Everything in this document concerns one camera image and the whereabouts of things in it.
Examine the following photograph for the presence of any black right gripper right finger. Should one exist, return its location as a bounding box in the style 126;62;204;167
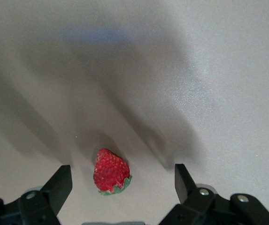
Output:
159;163;269;225

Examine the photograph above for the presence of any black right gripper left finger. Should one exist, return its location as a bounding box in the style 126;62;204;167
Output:
0;165;73;225

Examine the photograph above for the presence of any brown table mat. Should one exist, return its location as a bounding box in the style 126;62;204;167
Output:
0;0;269;225

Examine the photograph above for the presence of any red strawberry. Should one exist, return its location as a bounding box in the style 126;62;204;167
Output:
93;148;133;196

